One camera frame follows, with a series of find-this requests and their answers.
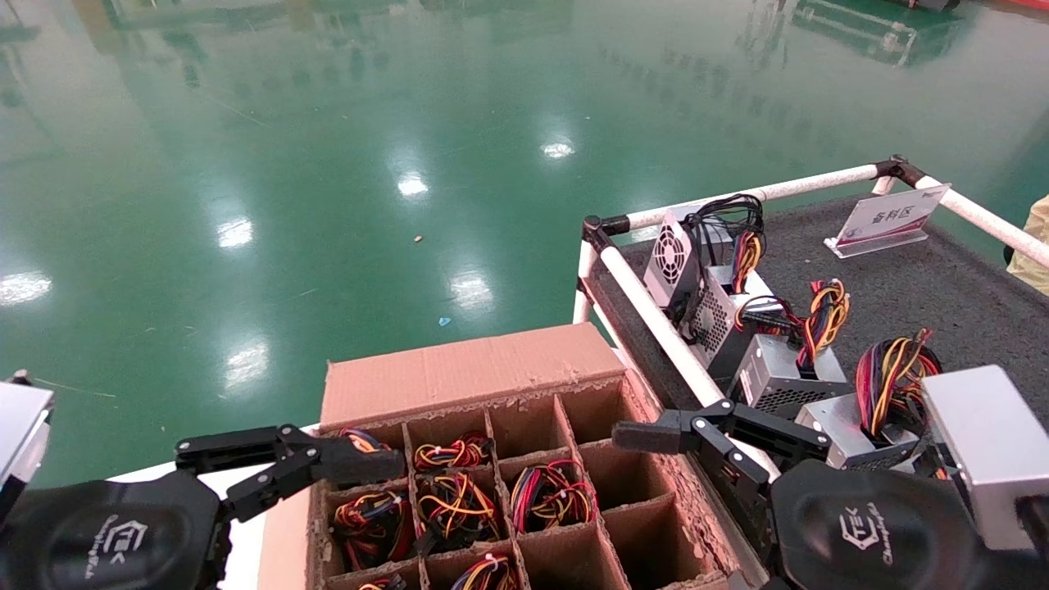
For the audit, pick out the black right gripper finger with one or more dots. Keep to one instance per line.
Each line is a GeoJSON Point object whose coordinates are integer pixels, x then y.
{"type": "Point", "coordinates": [737, 475]}
{"type": "Point", "coordinates": [770, 430]}

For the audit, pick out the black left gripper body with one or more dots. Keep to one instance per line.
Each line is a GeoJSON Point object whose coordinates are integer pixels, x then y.
{"type": "Point", "coordinates": [106, 533]}

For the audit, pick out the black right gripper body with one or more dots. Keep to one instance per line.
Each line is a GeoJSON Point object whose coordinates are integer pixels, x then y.
{"type": "Point", "coordinates": [869, 533]}

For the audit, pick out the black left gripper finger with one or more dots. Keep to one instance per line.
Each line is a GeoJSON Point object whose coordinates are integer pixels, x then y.
{"type": "Point", "coordinates": [238, 442]}
{"type": "Point", "coordinates": [270, 487]}

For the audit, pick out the cardboard box with dividers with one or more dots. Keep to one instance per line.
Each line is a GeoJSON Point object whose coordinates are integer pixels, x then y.
{"type": "Point", "coordinates": [467, 369]}

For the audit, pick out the silver power supply thick bundle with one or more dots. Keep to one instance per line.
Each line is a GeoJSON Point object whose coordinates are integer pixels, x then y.
{"type": "Point", "coordinates": [848, 430]}

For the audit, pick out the power supply with mesh side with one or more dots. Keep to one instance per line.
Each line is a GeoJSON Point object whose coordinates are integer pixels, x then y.
{"type": "Point", "coordinates": [713, 319]}

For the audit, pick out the silver power supply with fan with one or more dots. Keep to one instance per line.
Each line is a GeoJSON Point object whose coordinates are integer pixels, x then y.
{"type": "Point", "coordinates": [672, 258]}

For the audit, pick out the dark grey table mat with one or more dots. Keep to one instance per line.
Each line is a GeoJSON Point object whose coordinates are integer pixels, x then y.
{"type": "Point", "coordinates": [942, 303]}

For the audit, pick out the clear acrylic sign stand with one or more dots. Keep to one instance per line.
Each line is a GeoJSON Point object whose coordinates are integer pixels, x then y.
{"type": "Point", "coordinates": [889, 217]}

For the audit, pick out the beige cloth object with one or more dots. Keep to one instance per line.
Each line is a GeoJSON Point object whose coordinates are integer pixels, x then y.
{"type": "Point", "coordinates": [1034, 254]}

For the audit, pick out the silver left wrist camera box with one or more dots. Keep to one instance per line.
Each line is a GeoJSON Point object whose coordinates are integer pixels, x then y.
{"type": "Point", "coordinates": [20, 426]}

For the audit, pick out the white pipe table frame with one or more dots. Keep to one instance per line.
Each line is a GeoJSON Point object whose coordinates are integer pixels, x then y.
{"type": "Point", "coordinates": [647, 303]}

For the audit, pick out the green metal equipment frame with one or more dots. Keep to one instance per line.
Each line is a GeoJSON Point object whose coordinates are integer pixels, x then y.
{"type": "Point", "coordinates": [877, 29]}

